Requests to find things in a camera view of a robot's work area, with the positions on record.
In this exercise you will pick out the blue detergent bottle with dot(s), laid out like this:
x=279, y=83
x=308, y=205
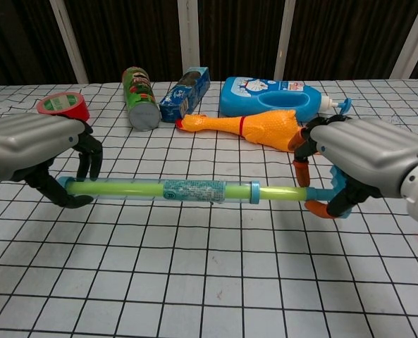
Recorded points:
x=237, y=98

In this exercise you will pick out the white checkered tablecloth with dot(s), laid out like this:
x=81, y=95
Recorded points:
x=208, y=267

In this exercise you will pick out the green chips can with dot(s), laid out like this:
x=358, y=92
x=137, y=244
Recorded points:
x=138, y=95

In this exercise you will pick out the white metal frame post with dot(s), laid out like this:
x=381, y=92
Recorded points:
x=188, y=38
x=285, y=38
x=414, y=38
x=67, y=38

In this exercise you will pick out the blue toy water syringe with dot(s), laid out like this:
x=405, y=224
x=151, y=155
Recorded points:
x=141, y=190

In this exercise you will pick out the yellow rubber chicken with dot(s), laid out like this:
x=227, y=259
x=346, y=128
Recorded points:
x=265, y=126

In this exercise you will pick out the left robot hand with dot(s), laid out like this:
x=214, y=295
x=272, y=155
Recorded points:
x=25, y=141

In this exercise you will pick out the red tape roll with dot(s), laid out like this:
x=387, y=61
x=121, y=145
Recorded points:
x=78, y=111

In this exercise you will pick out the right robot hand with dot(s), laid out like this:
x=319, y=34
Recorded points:
x=367, y=151

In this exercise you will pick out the blue cookie box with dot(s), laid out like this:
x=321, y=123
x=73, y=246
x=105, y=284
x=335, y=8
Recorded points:
x=180, y=98

